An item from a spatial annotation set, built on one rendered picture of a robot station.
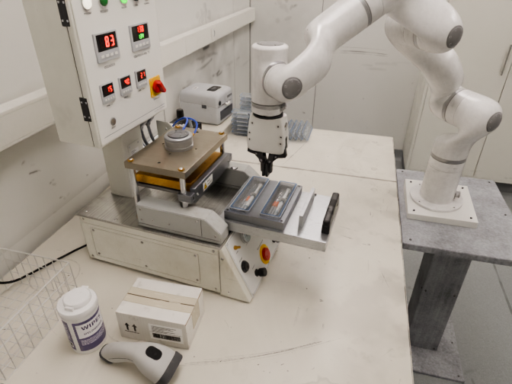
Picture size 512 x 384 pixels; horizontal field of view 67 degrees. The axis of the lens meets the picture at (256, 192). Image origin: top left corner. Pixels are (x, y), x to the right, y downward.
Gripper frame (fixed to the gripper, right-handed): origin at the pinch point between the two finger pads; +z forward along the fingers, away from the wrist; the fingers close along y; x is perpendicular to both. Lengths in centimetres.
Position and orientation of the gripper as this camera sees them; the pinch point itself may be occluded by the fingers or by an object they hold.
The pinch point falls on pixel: (267, 168)
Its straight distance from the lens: 103.9
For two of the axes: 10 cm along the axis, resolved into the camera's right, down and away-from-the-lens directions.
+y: -9.4, -1.9, 3.0
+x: -3.5, 4.9, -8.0
